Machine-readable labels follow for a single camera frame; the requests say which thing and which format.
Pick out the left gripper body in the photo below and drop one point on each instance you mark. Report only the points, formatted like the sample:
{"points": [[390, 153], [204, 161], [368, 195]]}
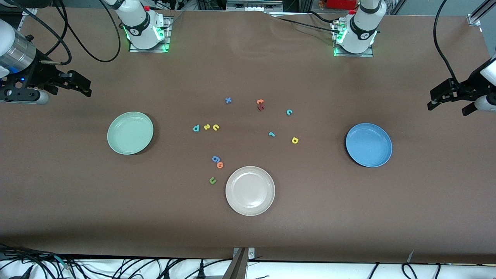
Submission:
{"points": [[466, 87]]}

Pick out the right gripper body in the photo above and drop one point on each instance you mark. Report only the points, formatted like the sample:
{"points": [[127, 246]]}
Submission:
{"points": [[42, 74]]}

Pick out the beige plate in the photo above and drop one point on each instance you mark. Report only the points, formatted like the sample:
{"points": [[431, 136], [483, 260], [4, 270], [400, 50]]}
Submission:
{"points": [[250, 190]]}

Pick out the blue plate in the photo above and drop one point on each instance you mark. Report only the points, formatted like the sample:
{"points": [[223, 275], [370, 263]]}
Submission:
{"points": [[369, 145]]}

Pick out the aluminium profile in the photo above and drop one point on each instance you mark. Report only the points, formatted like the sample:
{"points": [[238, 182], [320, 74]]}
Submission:
{"points": [[478, 11], [30, 11]]}

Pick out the metal table bracket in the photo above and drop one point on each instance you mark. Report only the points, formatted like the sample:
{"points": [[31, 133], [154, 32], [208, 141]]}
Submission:
{"points": [[251, 254]]}

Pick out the black power plug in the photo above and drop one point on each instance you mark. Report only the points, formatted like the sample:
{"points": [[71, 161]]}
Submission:
{"points": [[201, 271]]}

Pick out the green plate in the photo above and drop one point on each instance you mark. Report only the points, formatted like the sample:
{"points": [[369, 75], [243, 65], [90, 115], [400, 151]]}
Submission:
{"points": [[130, 133]]}

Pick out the white paper scrap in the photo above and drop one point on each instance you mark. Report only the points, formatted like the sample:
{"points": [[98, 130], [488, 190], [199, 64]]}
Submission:
{"points": [[410, 256]]}

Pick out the red box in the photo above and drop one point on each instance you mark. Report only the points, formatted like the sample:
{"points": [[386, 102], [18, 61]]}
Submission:
{"points": [[341, 4]]}

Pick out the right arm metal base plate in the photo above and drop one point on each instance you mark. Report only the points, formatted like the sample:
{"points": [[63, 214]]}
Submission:
{"points": [[133, 50]]}

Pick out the grey metal beam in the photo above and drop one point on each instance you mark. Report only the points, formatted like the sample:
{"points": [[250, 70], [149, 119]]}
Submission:
{"points": [[237, 269]]}

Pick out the grey equipment box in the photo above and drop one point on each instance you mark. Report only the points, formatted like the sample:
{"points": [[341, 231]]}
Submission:
{"points": [[254, 4]]}

